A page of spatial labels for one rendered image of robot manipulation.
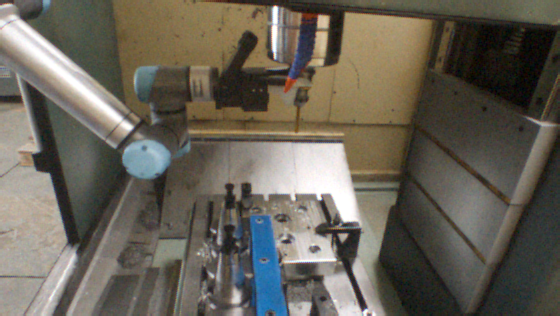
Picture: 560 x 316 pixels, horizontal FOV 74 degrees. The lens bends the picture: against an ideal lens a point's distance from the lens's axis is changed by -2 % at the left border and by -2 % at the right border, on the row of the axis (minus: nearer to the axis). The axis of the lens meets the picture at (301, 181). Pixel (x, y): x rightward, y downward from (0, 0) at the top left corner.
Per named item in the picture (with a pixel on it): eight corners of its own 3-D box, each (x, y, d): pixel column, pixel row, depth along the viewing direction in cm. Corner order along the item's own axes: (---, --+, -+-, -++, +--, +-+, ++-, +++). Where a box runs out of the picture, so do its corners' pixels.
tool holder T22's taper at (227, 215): (242, 248, 61) (242, 213, 58) (214, 247, 60) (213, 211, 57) (244, 231, 65) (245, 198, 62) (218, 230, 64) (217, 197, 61)
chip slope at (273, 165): (151, 267, 141) (143, 208, 128) (174, 181, 198) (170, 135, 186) (376, 257, 157) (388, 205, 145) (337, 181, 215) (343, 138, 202)
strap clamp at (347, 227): (313, 259, 110) (318, 216, 103) (310, 252, 112) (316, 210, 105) (356, 257, 112) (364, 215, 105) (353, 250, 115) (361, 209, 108)
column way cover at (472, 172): (462, 317, 94) (540, 125, 70) (393, 214, 135) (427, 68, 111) (479, 316, 95) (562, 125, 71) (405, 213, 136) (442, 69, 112)
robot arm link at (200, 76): (192, 62, 81) (188, 70, 74) (214, 62, 82) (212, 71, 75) (195, 96, 84) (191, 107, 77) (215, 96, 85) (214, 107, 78)
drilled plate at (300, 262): (245, 278, 95) (245, 263, 92) (241, 214, 120) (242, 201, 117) (333, 274, 99) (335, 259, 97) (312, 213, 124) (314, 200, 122)
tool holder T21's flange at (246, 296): (256, 311, 53) (256, 298, 52) (212, 320, 51) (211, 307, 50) (245, 280, 58) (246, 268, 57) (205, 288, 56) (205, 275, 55)
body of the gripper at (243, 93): (267, 101, 88) (215, 102, 86) (268, 64, 84) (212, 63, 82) (270, 112, 81) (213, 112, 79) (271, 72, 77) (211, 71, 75)
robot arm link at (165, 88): (144, 100, 83) (138, 61, 79) (195, 100, 85) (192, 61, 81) (136, 111, 76) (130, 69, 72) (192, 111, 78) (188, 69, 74)
